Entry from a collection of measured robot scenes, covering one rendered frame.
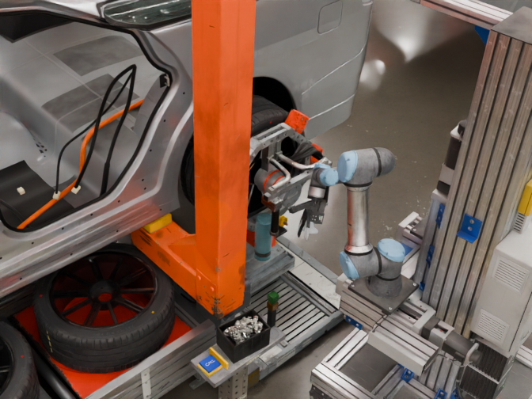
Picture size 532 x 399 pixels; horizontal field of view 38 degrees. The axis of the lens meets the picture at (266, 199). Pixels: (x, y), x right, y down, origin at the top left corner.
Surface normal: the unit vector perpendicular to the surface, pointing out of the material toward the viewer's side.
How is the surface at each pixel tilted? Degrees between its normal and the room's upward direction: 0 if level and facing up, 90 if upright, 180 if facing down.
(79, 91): 6
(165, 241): 0
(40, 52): 6
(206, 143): 90
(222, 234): 90
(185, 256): 90
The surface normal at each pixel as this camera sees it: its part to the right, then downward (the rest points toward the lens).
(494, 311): -0.65, 0.46
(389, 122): 0.04, -0.77
